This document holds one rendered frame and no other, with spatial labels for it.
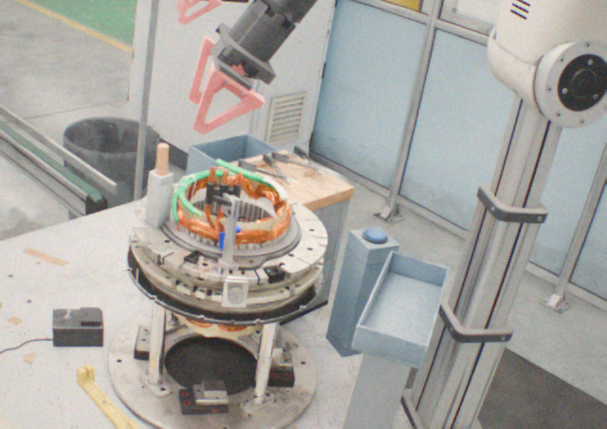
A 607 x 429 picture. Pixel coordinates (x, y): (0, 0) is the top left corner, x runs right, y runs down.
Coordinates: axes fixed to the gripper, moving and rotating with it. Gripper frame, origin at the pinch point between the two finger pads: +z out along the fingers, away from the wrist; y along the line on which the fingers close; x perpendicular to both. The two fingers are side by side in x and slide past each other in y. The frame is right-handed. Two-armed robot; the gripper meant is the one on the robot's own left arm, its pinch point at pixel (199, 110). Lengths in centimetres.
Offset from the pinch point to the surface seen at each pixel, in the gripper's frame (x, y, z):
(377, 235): 50, -32, 10
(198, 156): 22, -60, 24
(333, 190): 44, -46, 11
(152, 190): 7.8, -23.0, 20.9
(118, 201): 43, -173, 94
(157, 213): 10.4, -21.8, 23.2
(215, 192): 12.5, -12.7, 12.0
